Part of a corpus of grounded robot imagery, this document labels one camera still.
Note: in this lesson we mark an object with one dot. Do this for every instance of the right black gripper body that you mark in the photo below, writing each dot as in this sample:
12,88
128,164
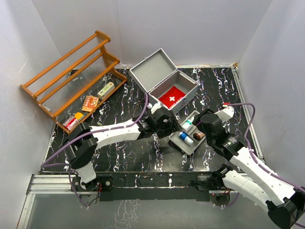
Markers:
198,124

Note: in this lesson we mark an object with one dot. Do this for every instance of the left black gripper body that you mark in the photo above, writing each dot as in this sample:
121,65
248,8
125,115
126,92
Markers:
169,127

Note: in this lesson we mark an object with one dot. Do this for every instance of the white green-label pill bottle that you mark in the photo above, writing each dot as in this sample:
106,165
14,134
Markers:
187,124

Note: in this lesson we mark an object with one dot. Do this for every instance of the brown glass bottle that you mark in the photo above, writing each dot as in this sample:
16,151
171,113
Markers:
198,136

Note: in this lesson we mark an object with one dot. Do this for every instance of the blue white tube bottle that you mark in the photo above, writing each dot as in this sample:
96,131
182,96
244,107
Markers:
186,138

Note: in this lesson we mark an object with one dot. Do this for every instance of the grey divider tray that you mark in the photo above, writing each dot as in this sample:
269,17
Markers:
190,137

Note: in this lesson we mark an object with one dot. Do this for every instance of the red first aid pouch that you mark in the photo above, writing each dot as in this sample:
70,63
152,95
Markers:
172,97

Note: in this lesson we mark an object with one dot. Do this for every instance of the grey metal case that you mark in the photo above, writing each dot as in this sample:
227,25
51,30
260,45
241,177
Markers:
156,74

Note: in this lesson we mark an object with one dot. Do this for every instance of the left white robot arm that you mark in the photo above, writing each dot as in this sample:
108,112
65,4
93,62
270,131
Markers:
80,146

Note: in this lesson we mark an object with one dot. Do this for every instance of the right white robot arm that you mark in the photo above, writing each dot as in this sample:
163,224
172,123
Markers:
284,203

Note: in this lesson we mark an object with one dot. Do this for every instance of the white medicine box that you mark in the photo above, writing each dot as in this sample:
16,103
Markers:
106,90

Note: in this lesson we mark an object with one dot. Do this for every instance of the orange patterned packet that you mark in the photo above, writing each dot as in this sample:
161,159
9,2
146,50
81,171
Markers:
90,102

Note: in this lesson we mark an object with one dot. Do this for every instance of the red white small box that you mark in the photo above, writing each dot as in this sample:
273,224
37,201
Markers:
71,123

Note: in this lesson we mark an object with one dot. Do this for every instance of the wooden shelf rack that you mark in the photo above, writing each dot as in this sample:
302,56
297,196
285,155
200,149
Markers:
60,89

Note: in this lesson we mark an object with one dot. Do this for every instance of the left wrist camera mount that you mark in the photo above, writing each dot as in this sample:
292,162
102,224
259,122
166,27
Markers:
154,108

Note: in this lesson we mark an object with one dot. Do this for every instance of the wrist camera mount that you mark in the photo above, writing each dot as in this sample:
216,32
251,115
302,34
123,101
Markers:
154,108
226,113

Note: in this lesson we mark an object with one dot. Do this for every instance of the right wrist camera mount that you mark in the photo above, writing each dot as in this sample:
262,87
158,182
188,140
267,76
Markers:
226,113

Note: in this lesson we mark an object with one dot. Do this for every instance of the black base frame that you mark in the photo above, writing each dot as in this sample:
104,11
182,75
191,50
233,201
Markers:
150,186

